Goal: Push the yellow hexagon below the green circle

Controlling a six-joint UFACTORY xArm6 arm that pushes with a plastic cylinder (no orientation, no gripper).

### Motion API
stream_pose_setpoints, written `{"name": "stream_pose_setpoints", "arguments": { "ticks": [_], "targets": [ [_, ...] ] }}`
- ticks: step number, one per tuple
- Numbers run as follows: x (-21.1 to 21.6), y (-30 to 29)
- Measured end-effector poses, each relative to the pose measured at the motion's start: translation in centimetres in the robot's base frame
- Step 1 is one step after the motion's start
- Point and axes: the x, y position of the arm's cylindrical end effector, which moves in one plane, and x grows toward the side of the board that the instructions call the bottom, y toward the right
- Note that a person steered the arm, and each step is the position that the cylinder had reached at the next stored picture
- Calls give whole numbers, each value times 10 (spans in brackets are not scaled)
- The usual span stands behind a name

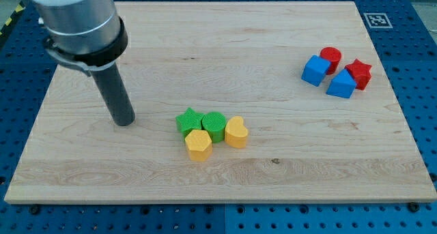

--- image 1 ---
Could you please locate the yellow hexagon block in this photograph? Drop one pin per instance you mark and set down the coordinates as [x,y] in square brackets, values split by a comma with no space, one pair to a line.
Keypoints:
[198,145]

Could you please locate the red star block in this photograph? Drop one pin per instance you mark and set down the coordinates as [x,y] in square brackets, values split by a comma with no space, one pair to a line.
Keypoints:
[360,72]

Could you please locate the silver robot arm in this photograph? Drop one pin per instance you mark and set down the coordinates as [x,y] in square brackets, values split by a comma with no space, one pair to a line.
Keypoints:
[83,35]

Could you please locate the blue cube block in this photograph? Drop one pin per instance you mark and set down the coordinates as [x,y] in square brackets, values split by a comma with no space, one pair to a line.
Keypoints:
[315,70]

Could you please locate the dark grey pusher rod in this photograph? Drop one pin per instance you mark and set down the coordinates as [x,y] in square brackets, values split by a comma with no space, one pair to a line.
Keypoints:
[114,94]

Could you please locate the wooden board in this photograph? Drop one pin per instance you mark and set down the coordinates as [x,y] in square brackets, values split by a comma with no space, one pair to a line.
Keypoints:
[239,59]

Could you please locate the yellow black hazard tape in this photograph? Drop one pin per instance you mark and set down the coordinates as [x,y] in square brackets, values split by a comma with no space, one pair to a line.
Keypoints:
[12,20]

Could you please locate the blue triangle block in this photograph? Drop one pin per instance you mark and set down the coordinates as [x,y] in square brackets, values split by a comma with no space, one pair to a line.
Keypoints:
[342,85]

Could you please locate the red cylinder block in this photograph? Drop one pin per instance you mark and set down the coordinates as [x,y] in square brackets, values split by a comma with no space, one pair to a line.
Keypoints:
[333,55]

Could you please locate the green circle block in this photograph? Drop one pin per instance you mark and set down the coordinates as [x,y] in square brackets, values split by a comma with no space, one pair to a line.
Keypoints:
[214,123]

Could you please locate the yellow heart block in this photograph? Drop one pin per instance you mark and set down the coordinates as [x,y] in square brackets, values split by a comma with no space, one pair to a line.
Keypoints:
[236,133]

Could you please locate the white fiducial marker tag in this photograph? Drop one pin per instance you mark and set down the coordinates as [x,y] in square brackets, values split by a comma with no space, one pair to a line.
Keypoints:
[376,20]

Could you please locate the green star block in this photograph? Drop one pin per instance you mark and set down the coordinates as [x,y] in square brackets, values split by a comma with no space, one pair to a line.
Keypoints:
[188,121]

